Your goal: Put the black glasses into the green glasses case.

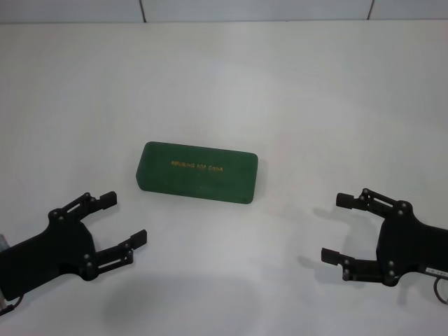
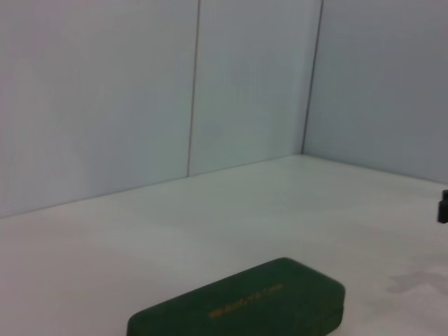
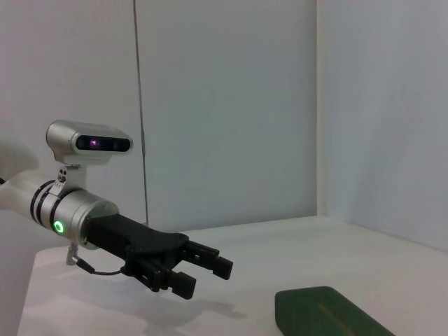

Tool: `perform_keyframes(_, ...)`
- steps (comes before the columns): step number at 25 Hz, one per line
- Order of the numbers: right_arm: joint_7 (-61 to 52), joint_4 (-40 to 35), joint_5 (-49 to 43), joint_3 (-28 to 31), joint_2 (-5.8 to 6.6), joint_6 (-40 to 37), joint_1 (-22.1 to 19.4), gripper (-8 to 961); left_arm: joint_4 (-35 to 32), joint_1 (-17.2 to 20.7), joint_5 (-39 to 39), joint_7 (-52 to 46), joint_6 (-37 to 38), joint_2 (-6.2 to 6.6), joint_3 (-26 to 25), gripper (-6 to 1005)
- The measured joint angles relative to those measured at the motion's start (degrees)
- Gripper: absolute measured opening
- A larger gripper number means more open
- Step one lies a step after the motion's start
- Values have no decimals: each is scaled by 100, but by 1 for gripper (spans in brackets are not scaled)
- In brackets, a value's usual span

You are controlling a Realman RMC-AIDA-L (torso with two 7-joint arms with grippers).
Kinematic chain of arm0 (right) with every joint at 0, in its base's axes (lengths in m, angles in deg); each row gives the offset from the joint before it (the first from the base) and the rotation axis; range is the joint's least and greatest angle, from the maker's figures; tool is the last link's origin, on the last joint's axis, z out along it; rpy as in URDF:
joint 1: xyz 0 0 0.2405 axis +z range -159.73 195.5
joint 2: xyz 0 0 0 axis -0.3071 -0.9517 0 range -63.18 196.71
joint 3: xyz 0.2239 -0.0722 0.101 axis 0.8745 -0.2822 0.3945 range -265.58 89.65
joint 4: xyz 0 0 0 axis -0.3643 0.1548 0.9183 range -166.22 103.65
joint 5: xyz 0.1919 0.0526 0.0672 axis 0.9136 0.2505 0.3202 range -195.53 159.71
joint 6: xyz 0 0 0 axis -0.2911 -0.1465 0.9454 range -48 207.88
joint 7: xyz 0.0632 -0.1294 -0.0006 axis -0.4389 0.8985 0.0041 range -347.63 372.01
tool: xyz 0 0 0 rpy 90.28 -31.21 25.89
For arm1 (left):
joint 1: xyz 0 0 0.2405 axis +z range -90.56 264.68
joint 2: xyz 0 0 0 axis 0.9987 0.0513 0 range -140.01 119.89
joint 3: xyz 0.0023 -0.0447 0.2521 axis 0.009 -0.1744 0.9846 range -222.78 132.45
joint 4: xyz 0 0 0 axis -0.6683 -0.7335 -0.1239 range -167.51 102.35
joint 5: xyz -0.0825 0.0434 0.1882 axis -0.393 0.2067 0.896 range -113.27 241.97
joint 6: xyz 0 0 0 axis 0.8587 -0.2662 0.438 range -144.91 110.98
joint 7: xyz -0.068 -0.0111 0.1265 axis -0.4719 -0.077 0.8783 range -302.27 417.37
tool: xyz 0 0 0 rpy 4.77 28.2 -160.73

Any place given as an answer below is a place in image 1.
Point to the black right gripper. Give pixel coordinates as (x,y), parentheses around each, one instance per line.
(416,245)

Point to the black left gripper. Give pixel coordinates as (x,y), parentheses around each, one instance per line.
(45,252)

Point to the green glasses case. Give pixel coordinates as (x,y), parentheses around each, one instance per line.
(199,175)

